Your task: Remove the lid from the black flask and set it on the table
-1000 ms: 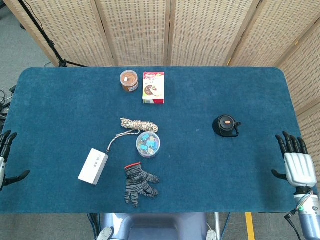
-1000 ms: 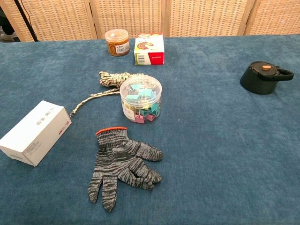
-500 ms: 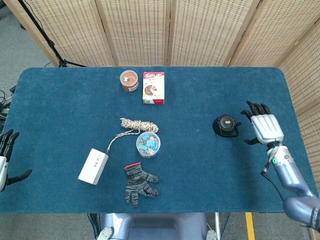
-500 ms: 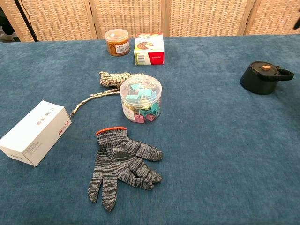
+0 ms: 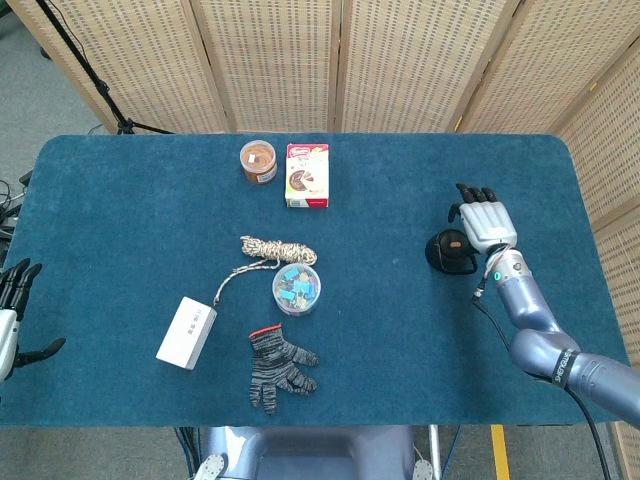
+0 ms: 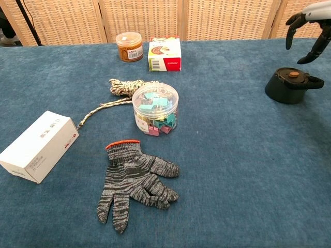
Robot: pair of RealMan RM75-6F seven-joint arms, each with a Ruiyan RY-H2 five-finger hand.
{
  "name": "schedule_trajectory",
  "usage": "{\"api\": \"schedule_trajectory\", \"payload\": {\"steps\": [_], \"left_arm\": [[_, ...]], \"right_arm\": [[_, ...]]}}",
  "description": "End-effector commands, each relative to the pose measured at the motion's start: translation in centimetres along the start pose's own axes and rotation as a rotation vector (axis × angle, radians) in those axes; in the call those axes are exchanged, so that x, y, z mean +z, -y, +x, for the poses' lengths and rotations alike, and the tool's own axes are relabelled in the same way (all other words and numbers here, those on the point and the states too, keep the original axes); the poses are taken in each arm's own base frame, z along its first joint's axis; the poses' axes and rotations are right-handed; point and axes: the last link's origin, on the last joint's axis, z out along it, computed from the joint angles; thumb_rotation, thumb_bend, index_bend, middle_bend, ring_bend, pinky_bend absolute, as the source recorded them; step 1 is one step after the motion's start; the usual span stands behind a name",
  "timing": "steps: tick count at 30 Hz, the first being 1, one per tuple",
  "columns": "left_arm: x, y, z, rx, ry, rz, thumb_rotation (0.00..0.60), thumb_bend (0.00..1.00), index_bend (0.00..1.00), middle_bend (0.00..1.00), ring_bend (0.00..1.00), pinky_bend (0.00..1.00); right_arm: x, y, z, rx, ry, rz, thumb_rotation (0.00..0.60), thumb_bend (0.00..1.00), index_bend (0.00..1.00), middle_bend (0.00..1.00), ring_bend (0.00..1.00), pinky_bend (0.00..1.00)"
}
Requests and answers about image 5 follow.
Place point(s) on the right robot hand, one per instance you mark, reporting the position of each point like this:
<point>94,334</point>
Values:
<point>487,220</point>

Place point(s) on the blue table mat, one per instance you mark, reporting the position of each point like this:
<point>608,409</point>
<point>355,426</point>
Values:
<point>310,280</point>

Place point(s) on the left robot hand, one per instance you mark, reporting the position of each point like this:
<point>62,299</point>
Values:
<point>11,300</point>

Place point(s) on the black tripod stand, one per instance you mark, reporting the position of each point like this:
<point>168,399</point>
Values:
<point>90,75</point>

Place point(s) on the black teapot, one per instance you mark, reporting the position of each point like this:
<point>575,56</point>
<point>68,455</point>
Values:
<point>442,255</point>

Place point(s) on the grey striped work glove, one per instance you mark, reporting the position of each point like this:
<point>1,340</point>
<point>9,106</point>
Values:
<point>276,364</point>

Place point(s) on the white rectangular box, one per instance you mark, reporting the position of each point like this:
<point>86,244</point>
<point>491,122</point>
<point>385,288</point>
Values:
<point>186,333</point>

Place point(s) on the wicker folding screen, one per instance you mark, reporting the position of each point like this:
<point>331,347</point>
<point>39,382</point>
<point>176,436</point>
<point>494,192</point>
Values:
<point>380,65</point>

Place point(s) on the robot torso base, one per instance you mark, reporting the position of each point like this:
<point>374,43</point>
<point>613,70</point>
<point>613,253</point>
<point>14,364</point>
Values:
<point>305,452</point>

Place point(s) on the clear tub of clips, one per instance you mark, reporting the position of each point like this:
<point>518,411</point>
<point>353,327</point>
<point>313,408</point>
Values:
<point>296,290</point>

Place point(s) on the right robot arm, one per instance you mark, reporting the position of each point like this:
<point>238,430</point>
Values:
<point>555,330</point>

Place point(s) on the brown plastic jar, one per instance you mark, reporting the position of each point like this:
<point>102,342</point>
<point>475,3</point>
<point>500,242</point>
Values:
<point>258,162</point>

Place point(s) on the red white cake box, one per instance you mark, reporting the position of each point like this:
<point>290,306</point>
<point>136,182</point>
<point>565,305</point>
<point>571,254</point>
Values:
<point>307,176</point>

